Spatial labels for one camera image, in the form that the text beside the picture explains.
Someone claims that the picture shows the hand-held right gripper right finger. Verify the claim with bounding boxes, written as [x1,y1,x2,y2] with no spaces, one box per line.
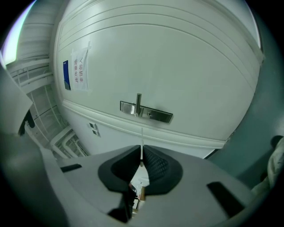
[133,145,256,227]

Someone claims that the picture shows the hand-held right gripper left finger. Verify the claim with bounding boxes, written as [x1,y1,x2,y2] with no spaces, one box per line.
[56,145,142,223]

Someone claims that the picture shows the thin metal rod key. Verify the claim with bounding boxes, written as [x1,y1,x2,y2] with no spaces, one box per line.
[139,127,145,167]

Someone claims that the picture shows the white cabinet door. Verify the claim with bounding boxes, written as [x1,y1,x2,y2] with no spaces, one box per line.
[53,0,264,156]

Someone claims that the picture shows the thick white ceiling pipe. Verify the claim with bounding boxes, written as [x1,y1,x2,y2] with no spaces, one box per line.
[50,128,90,158]

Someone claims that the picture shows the person's light garment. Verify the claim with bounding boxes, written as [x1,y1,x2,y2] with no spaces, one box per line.
[250,135,284,197]

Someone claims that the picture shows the white paper notice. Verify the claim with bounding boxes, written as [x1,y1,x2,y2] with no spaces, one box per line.
[70,41,93,94]

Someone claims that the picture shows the long ceiling light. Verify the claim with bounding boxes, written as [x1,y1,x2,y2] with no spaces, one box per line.
[1,8,32,67]

